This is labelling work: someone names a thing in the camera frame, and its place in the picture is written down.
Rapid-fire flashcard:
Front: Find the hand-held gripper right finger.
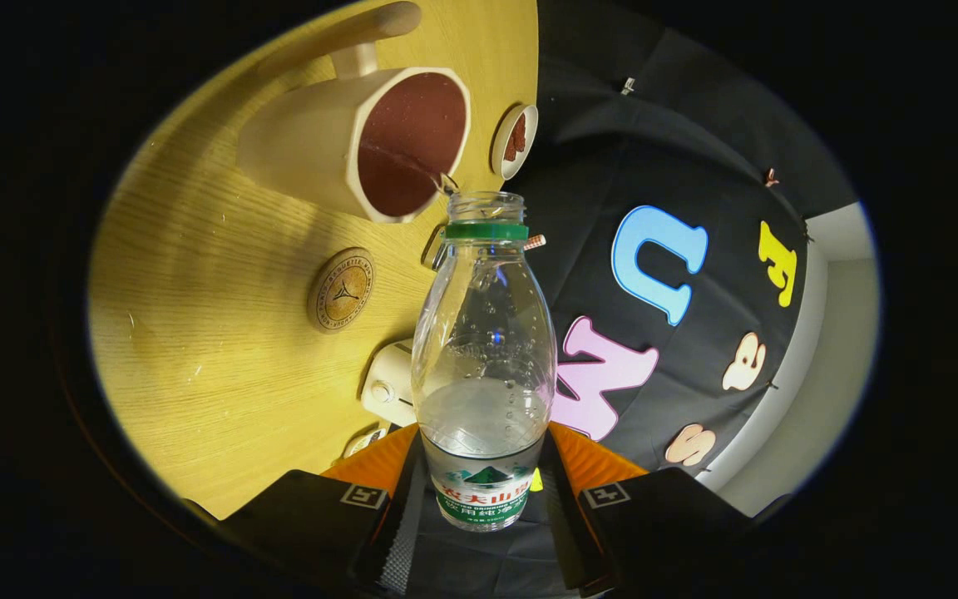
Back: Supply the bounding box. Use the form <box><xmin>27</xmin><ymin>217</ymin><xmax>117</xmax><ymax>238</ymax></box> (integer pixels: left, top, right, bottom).
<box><xmin>537</xmin><ymin>420</ymin><xmax>756</xmax><ymax>598</ymax></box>

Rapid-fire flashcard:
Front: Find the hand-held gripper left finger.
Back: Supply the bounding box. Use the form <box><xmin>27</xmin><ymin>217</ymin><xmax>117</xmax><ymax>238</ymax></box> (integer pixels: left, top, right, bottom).
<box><xmin>195</xmin><ymin>423</ymin><xmax>430</xmax><ymax>598</ymax></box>

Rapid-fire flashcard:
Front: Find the clear plastic bottle green label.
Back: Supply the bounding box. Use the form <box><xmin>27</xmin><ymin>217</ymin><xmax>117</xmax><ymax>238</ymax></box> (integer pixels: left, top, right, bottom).
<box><xmin>411</xmin><ymin>191</ymin><xmax>558</xmax><ymax>532</ymax></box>

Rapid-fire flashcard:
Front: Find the round wooden coaster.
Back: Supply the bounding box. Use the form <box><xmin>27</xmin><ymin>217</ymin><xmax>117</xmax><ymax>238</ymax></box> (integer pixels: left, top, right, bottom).
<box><xmin>307</xmin><ymin>247</ymin><xmax>377</xmax><ymax>334</ymax></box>

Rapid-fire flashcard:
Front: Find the beige cup wooden handle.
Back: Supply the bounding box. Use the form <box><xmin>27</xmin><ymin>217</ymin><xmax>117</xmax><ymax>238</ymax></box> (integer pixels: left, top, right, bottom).
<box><xmin>238</xmin><ymin>2</ymin><xmax>473</xmax><ymax>224</ymax></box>

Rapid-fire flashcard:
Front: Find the white divided seed dish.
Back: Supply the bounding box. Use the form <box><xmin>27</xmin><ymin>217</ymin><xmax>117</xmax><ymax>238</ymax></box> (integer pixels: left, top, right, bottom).
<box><xmin>344</xmin><ymin>424</ymin><xmax>393</xmax><ymax>458</ymax></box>

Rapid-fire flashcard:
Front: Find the cream toaster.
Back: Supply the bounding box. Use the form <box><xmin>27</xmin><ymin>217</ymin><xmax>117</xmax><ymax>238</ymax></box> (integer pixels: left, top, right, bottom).
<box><xmin>360</xmin><ymin>339</ymin><xmax>417</xmax><ymax>428</ymax></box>

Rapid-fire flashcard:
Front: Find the small glass jar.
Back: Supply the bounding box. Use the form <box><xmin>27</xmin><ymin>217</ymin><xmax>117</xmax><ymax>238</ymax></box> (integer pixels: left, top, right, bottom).
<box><xmin>422</xmin><ymin>223</ymin><xmax>450</xmax><ymax>271</ymax></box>

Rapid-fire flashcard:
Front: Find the wooden table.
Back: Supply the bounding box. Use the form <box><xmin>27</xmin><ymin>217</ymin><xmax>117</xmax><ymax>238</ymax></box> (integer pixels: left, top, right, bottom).
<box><xmin>86</xmin><ymin>0</ymin><xmax>540</xmax><ymax>521</ymax></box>

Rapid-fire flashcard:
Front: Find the small white plate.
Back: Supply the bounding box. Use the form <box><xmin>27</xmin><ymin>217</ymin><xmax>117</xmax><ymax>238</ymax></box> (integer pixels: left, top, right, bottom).
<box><xmin>491</xmin><ymin>103</ymin><xmax>540</xmax><ymax>181</ymax></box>

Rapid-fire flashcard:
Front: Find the black backdrop cloth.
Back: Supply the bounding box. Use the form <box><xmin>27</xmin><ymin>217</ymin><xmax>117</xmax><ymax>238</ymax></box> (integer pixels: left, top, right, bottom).
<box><xmin>412</xmin><ymin>0</ymin><xmax>862</xmax><ymax>599</ymax></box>

